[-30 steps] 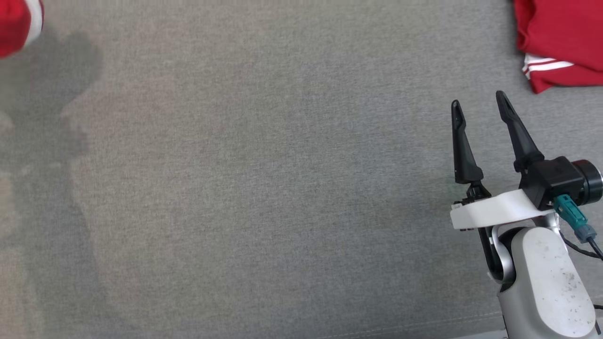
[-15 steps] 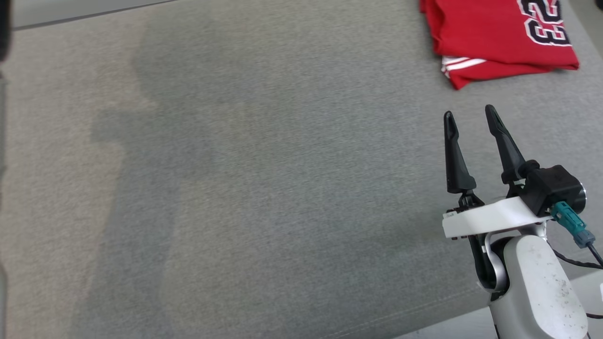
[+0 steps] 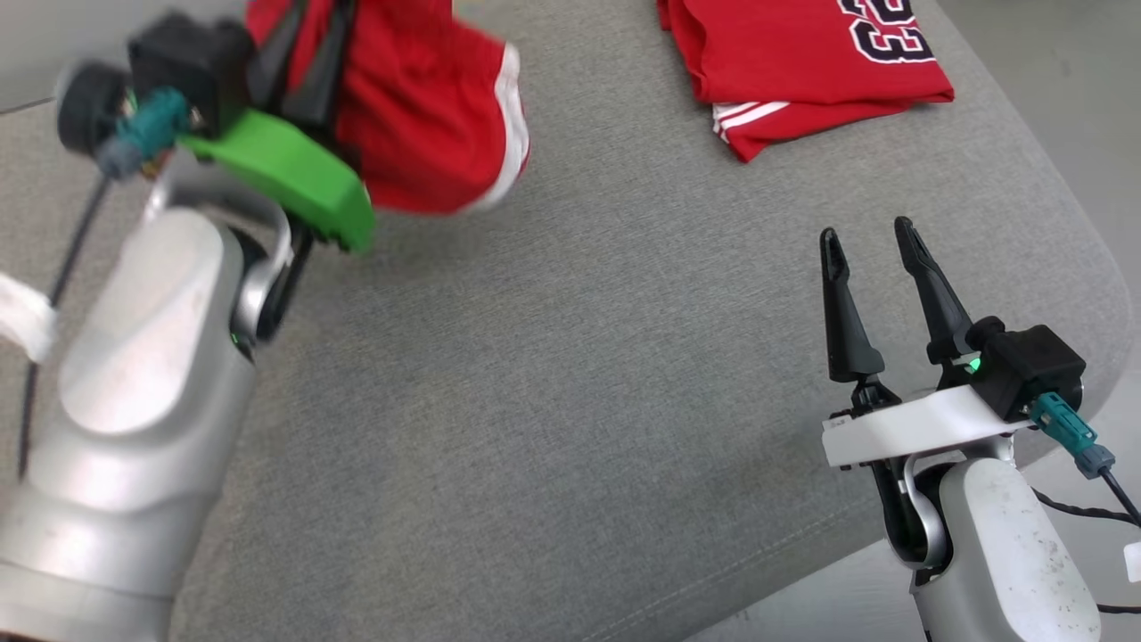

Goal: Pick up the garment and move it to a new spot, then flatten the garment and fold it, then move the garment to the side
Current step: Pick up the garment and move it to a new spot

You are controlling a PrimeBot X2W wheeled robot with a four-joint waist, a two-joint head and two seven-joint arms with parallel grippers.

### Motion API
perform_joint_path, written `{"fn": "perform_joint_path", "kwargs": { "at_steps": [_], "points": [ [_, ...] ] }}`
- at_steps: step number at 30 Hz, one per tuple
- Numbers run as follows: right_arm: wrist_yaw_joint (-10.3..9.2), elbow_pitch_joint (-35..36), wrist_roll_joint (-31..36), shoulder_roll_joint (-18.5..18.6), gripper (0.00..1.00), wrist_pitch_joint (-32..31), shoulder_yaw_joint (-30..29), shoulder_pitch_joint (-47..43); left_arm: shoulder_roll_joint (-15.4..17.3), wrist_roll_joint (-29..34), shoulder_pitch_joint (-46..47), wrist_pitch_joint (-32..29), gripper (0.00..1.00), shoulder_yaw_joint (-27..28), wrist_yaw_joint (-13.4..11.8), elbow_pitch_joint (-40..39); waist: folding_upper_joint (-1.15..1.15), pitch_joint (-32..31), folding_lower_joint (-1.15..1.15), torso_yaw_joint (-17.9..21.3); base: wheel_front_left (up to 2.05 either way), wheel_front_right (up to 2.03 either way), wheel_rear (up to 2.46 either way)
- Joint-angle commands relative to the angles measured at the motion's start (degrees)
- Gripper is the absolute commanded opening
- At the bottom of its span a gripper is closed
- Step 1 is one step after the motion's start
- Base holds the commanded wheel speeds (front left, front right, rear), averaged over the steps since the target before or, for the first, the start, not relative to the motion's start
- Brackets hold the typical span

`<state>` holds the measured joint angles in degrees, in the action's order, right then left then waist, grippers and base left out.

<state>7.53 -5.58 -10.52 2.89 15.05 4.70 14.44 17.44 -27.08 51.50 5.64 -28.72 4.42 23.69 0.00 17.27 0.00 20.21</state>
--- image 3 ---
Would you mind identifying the black cable with teal plug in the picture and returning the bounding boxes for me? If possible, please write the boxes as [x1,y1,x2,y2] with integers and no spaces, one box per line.
[1023,392,1141,527]
[18,87,193,482]

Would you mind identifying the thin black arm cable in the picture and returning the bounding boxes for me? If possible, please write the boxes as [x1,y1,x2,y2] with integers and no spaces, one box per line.
[1034,489,1141,616]

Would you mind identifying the grey fabric sofa seat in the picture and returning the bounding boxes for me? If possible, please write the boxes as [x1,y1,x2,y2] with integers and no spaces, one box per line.
[0,0,1135,642]

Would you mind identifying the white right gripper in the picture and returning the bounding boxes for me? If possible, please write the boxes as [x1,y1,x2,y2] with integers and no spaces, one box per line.
[818,216,1084,470]

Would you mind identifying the red jersey with white sleeves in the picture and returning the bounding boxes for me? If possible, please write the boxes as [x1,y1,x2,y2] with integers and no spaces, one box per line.
[657,0,955,164]

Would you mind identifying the red shorts with white stripes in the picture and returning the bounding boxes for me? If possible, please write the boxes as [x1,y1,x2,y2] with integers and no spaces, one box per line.
[245,0,532,217]

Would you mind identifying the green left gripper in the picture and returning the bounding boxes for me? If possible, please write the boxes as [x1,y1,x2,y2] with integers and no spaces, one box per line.
[178,0,375,255]

